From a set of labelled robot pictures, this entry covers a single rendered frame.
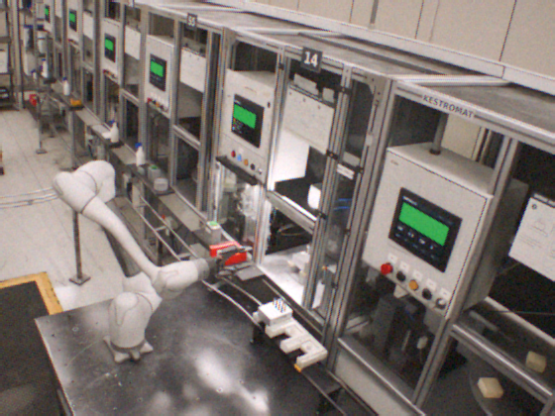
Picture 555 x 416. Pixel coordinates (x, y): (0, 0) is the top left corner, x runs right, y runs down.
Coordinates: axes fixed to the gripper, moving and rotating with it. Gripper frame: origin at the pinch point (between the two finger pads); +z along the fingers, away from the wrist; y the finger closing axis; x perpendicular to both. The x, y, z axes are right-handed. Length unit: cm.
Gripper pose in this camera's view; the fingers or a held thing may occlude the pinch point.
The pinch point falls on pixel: (245, 257)
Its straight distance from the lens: 221.1
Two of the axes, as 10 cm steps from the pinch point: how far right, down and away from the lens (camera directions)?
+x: -5.8, -4.3, 6.9
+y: 1.3, -8.9, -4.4
